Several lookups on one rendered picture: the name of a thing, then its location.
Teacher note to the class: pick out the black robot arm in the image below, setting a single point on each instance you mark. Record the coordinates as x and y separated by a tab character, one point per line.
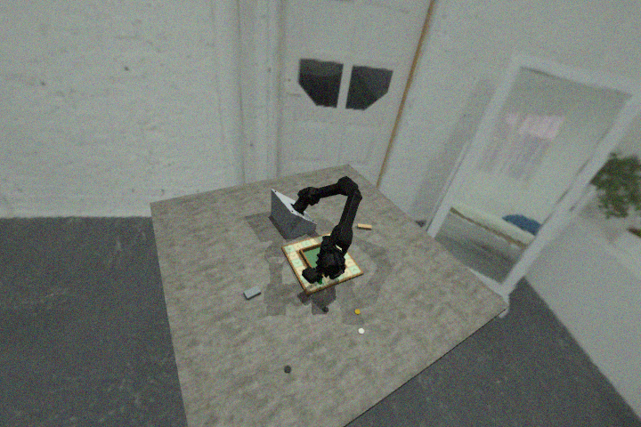
342	234

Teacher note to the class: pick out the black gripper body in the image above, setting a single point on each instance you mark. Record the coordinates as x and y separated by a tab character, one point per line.
312	275

